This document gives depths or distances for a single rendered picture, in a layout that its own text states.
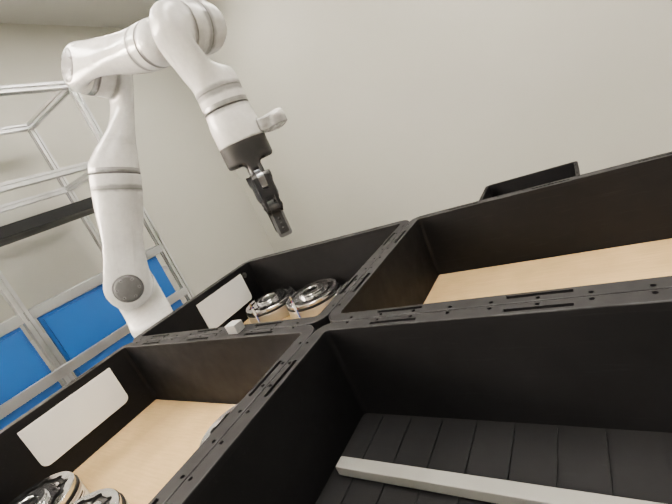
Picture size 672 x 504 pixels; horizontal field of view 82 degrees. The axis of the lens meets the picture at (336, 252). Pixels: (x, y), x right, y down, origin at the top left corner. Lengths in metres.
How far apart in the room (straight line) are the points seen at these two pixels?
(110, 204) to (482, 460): 0.74
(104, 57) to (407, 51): 2.88
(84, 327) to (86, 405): 1.84
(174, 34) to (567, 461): 0.62
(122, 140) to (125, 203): 0.12
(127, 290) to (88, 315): 1.66
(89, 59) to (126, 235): 0.31
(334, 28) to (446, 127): 1.25
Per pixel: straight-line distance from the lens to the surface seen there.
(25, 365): 2.42
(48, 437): 0.67
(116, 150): 0.87
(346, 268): 0.72
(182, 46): 0.63
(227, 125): 0.61
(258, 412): 0.32
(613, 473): 0.34
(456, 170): 3.49
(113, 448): 0.67
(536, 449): 0.35
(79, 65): 0.88
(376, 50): 3.57
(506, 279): 0.58
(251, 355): 0.47
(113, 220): 0.86
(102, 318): 2.54
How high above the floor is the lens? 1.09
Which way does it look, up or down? 15 degrees down
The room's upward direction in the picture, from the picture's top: 24 degrees counter-clockwise
